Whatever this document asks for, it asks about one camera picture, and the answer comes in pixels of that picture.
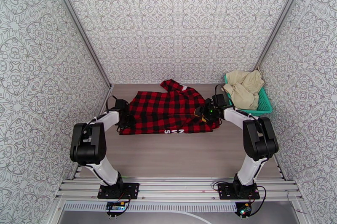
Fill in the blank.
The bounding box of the red black plaid shirt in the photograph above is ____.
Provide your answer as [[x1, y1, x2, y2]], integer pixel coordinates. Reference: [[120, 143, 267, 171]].
[[119, 79, 220, 135]]

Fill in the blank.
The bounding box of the beige cloth garment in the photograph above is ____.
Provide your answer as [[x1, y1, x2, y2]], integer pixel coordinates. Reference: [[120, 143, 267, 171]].
[[221, 70, 265, 111]]

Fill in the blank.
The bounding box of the teal plastic basket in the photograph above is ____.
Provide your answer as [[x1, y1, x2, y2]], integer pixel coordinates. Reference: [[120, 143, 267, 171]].
[[224, 74, 273, 117]]

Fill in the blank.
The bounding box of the small circuit board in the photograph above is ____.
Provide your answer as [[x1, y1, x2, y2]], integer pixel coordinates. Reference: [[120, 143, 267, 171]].
[[106, 200, 127, 213], [235, 203, 252, 217]]

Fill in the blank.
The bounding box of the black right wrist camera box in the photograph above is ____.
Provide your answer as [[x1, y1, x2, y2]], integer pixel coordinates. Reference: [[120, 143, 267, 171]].
[[211, 94, 229, 107]]

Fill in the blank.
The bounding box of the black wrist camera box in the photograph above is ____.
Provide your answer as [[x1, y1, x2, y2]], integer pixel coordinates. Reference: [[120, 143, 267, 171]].
[[114, 99, 128, 111], [211, 94, 229, 107]]

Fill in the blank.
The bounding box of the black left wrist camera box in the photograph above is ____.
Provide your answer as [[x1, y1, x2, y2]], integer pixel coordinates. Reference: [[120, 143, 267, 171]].
[[114, 99, 128, 111]]

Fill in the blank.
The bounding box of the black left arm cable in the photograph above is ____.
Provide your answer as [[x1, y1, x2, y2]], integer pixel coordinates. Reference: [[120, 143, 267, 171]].
[[105, 95, 118, 112]]

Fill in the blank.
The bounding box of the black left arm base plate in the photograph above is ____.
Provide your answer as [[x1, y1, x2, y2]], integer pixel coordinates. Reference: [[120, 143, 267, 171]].
[[97, 182, 140, 200]]

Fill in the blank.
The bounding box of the aluminium rail frame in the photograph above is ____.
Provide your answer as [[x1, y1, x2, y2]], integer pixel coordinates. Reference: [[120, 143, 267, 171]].
[[54, 176, 303, 203]]

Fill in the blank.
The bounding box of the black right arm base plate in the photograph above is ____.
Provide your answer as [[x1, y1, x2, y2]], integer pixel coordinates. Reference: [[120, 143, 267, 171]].
[[218, 183, 261, 201]]

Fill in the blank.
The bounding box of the white slotted cable duct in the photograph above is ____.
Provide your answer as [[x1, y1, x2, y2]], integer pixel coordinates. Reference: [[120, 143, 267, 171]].
[[63, 203, 238, 212]]

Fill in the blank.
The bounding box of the aluminium corner post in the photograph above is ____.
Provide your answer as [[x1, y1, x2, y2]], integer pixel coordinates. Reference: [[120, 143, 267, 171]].
[[45, 0, 113, 90], [252, 0, 309, 73]]

